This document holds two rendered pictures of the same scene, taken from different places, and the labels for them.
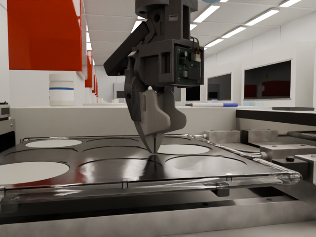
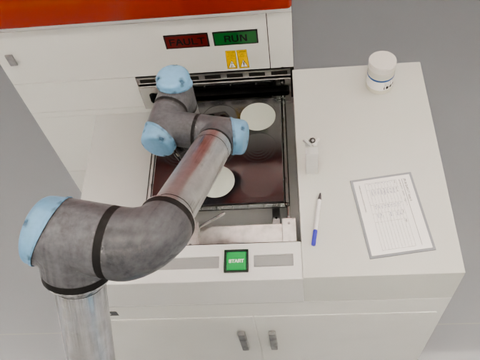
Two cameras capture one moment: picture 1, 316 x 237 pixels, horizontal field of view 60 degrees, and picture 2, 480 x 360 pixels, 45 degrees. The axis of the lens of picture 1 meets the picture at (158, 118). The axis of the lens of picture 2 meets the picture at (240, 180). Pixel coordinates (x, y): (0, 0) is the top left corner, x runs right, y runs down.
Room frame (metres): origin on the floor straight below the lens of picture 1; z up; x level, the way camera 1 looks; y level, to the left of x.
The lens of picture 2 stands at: (0.81, -0.80, 2.17)
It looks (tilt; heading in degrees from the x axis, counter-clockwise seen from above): 57 degrees down; 111
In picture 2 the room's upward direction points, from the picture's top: 11 degrees counter-clockwise
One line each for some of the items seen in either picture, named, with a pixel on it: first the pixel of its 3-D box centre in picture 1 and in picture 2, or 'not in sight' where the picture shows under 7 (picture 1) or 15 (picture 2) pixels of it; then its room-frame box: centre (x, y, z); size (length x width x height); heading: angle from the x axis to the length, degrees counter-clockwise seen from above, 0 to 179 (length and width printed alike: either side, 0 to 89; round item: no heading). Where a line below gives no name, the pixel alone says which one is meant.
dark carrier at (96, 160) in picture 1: (115, 152); (218, 150); (0.43, 0.07, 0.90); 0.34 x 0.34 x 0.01; 12
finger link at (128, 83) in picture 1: (140, 89); not in sight; (0.39, 0.02, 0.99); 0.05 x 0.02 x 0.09; 138
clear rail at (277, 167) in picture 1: (222, 149); (216, 208); (0.47, -0.11, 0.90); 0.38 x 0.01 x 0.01; 12
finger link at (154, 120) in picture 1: (154, 122); not in sight; (0.38, 0.00, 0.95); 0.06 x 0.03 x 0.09; 48
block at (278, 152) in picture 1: (288, 154); (191, 238); (0.42, -0.20, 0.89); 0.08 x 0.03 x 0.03; 102
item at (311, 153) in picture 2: not in sight; (311, 149); (0.69, 0.01, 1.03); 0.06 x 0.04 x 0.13; 102
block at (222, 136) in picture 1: (221, 136); (289, 234); (0.66, -0.16, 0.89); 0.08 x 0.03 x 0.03; 102
